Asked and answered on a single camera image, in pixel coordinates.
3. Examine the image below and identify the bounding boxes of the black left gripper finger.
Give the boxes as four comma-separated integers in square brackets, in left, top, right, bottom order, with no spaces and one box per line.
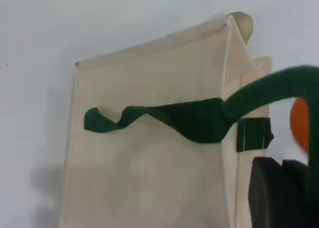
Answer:
[281,159,310,228]
[248,157,284,228]

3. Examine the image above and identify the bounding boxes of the orange toy fruit with stem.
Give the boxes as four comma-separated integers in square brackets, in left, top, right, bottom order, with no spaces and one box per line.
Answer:
[290,97,311,155]

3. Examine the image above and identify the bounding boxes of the white canvas bag green handles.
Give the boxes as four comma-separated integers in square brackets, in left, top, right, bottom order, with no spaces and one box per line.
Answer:
[58,13,319,228]

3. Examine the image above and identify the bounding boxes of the beige toy potato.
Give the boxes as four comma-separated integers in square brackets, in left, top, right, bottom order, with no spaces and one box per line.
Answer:
[228,11,255,46]

